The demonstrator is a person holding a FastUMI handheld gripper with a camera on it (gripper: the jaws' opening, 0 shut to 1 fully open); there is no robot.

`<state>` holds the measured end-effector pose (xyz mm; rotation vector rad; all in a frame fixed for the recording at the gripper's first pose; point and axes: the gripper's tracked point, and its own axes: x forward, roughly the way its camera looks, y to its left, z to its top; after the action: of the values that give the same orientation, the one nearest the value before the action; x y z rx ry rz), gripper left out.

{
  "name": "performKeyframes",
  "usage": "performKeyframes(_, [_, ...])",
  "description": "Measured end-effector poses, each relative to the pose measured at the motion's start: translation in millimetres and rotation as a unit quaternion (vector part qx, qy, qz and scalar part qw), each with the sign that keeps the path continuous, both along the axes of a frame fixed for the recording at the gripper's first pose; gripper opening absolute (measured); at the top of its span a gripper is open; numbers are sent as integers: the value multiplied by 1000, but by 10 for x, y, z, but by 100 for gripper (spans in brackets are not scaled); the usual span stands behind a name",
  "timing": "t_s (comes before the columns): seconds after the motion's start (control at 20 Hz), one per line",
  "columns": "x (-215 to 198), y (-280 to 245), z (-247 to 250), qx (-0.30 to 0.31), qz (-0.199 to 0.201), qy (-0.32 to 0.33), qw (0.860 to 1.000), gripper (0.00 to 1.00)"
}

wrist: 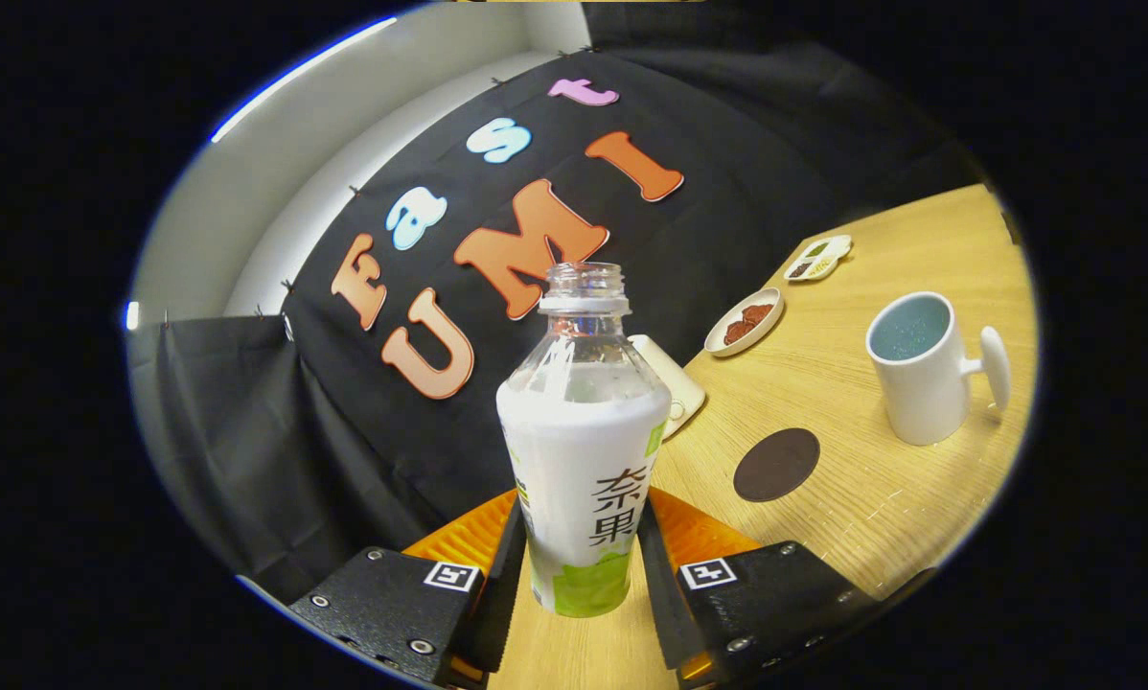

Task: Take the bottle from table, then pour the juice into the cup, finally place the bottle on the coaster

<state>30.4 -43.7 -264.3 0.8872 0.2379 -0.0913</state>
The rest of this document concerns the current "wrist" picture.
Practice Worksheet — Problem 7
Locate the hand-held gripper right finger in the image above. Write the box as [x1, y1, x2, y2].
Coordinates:
[636, 484, 889, 687]

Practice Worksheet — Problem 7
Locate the black backdrop cloth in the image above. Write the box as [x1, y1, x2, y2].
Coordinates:
[128, 19, 997, 605]

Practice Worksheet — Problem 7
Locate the wooden table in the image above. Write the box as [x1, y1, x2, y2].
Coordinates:
[488, 182, 1040, 690]

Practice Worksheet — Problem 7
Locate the beige round plate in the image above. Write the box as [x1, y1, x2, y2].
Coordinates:
[704, 287, 786, 359]

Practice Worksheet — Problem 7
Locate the dark brown round coaster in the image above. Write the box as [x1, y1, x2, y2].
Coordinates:
[733, 427, 821, 504]

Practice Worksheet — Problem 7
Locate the white green label juice bottle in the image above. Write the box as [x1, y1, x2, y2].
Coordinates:
[495, 261, 673, 619]

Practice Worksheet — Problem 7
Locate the white toaster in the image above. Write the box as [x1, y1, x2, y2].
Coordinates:
[627, 333, 707, 442]

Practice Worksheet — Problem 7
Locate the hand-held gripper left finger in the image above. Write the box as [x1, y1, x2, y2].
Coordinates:
[287, 489, 527, 689]

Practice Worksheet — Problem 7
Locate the white cup with blue inside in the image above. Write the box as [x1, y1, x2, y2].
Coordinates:
[865, 291, 1013, 447]

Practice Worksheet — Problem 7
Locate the white divided condiment dish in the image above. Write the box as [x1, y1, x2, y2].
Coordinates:
[783, 234, 854, 284]

